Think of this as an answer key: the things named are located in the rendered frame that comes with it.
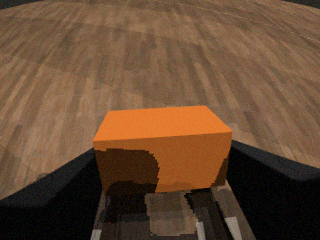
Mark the orange block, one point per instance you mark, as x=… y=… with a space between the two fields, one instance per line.
x=162 y=150

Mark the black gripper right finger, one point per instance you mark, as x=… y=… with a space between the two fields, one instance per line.
x=280 y=198

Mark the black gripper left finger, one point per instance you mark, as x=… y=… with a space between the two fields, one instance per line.
x=61 y=206

